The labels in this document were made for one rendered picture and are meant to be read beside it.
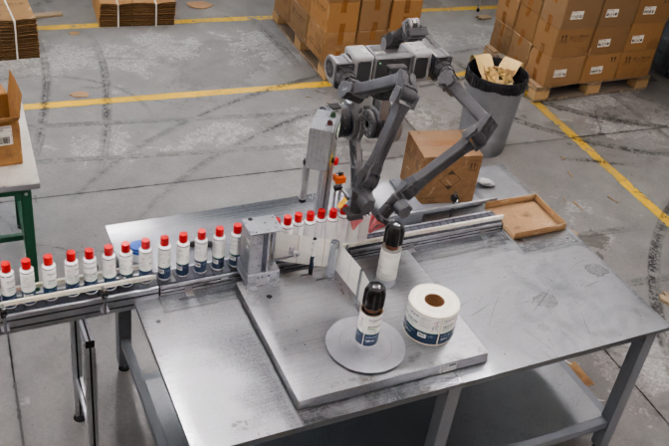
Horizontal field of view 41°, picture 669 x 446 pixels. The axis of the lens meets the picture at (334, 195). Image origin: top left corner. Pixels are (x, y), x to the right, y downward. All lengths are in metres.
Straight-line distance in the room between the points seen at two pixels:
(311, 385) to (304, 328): 0.30
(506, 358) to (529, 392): 0.81
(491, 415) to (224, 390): 1.45
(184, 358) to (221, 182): 2.56
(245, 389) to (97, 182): 2.77
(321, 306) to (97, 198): 2.40
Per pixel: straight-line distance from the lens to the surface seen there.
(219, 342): 3.46
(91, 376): 3.68
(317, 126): 3.54
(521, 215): 4.44
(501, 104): 6.27
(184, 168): 5.92
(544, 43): 7.36
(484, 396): 4.32
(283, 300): 3.58
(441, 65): 4.19
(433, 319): 3.41
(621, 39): 7.69
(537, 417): 4.31
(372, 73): 4.10
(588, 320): 3.94
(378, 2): 7.11
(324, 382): 3.28
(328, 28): 7.01
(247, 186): 5.78
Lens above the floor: 3.23
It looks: 34 degrees down
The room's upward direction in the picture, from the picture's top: 8 degrees clockwise
